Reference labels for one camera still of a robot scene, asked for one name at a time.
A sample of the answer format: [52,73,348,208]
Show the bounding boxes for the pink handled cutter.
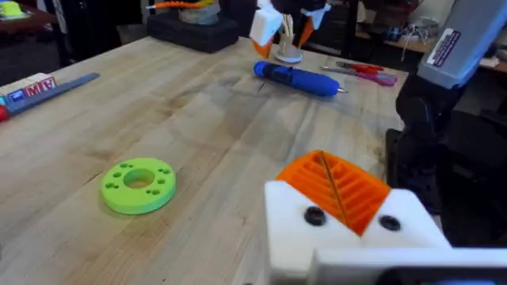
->
[319,65,398,88]

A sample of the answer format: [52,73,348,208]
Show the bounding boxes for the red handled pliers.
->
[335,60,386,75]

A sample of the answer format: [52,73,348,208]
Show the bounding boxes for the grey tape roll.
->
[177,4,221,26]

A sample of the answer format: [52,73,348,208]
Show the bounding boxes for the blue-grey flat bar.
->
[6,72,101,116]

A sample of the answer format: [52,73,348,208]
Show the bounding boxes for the heap of cables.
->
[385,15,440,61]

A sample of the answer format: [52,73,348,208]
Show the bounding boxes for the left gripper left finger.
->
[264,150,363,285]

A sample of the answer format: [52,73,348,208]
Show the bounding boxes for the blue electric screwdriver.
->
[253,60,349,98]

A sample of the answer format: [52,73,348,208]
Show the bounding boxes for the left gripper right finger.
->
[321,150,453,250]

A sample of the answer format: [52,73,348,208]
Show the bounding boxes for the white stand with wooden sticks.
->
[274,14,304,65]

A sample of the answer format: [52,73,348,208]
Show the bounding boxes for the black case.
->
[146,10,241,55]

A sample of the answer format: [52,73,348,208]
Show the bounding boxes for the orange handled tool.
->
[145,0,215,11]

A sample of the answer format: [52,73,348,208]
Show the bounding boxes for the green disc with holes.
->
[100,158,177,216]

